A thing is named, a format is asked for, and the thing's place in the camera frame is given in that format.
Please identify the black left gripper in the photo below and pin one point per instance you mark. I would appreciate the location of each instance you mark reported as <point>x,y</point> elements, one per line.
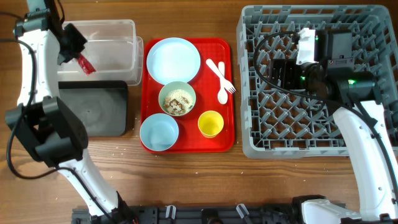
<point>80,42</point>

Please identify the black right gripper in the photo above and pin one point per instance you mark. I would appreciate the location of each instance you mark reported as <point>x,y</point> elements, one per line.
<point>288,67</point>

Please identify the red wrapper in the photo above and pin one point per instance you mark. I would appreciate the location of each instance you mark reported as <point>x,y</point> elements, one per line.
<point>85,65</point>

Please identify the yellow plastic cup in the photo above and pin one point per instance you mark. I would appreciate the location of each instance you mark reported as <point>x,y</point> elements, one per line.
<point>210,124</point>

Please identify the rice and food scraps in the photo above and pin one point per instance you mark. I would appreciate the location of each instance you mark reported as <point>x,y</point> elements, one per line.
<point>178,102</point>

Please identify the green bowl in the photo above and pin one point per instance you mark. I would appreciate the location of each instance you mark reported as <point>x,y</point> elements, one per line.
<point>174,86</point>

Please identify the light blue bowl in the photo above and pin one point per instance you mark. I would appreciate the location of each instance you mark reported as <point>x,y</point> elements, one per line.
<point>159,132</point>

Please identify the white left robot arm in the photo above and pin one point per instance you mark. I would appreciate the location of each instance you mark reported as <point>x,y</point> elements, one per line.
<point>47,129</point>

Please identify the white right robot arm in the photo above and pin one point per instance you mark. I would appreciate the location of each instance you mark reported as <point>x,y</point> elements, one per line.
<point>324,70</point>

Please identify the grey dishwasher rack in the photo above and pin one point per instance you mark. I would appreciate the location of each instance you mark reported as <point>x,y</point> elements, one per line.
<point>276,125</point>

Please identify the clear plastic bin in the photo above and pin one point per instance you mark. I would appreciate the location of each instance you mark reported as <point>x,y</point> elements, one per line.
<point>113,49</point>

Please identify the white plastic fork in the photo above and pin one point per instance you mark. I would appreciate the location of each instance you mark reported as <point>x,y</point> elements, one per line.
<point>227,85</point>

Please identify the white plastic spoon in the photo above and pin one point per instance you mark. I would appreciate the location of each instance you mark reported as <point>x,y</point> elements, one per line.
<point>222,94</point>

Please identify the black tray bin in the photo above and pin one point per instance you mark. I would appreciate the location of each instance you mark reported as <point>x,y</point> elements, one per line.
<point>100,105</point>

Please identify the red plastic tray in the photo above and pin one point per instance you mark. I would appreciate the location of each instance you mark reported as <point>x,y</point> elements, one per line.
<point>206,85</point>

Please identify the light blue plate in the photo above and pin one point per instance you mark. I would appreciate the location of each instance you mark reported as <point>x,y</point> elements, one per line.
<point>173,60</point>

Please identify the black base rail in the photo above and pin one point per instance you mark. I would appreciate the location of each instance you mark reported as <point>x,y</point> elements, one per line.
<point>268,213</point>

